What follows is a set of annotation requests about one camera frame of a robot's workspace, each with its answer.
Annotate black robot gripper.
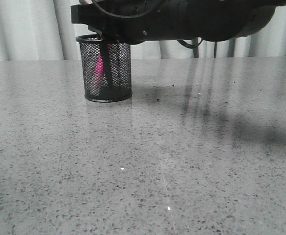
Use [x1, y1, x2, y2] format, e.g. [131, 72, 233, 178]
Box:
[70, 0, 189, 44]

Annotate grey orange handled scissors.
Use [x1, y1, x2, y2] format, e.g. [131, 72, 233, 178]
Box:
[100, 40, 113, 88]

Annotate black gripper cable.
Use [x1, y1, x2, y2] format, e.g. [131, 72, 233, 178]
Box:
[176, 37, 203, 48]

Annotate pink marker pen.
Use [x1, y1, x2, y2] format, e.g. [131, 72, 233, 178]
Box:
[93, 44, 112, 88]

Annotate black mesh pen cup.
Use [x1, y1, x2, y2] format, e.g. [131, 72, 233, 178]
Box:
[76, 34, 132, 102]

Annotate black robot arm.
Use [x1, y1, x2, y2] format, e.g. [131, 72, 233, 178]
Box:
[70, 0, 286, 45]

